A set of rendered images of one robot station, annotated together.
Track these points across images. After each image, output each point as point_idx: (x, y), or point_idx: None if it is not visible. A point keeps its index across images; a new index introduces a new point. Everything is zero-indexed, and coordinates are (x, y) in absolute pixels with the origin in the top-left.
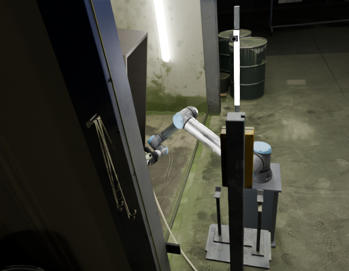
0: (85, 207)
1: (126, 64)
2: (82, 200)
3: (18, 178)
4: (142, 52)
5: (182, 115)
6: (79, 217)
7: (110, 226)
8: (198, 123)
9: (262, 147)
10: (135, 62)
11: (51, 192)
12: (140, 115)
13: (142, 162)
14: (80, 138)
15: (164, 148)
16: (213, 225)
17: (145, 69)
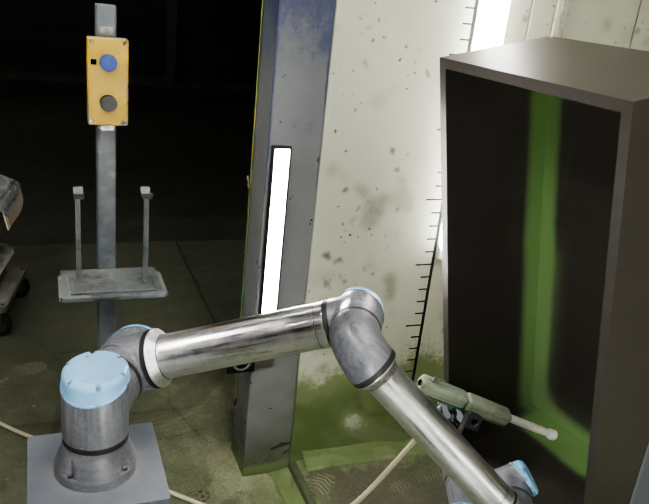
0: (391, 269)
1: (443, 83)
2: (394, 253)
3: None
4: (640, 186)
5: (349, 292)
6: (407, 295)
7: None
8: (295, 310)
9: (89, 364)
10: None
11: None
12: (616, 438)
13: (263, 145)
14: (371, 121)
15: (462, 496)
16: (161, 291)
17: (621, 259)
